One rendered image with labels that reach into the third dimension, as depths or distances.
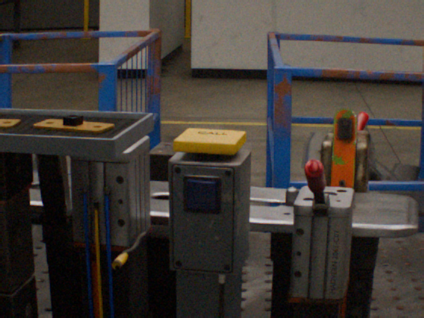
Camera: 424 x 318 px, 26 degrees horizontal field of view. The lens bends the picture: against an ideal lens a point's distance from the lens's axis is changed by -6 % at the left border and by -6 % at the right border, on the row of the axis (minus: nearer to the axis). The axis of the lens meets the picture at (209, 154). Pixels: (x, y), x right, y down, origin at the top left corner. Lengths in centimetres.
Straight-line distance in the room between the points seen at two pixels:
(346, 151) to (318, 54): 781
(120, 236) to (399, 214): 38
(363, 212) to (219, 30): 794
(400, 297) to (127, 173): 82
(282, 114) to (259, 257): 115
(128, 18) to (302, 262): 817
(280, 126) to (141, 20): 617
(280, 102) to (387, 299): 142
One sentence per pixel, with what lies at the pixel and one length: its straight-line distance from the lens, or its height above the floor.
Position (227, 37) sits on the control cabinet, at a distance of 915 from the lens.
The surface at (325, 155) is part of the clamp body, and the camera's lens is 139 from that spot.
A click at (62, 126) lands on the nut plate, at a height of 116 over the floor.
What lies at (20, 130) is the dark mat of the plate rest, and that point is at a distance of 97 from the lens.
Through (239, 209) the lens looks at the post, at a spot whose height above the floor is 110.
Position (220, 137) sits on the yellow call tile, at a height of 116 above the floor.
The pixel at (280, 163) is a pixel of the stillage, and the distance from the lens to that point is 311.
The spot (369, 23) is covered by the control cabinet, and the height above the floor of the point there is 62.
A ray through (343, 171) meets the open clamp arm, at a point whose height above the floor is 102.
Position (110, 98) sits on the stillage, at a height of 83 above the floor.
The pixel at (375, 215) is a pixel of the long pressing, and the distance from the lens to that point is 124.
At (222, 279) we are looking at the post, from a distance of 93.
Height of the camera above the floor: 135
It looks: 13 degrees down
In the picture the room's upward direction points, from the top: straight up
